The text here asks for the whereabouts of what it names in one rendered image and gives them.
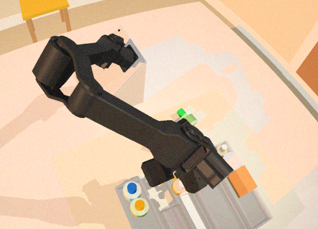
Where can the white jar with blue lid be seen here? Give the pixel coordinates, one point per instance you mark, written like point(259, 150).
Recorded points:
point(131, 191)

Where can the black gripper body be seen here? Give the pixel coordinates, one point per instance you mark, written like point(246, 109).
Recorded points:
point(156, 173)

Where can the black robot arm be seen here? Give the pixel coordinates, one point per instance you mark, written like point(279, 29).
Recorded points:
point(176, 145)

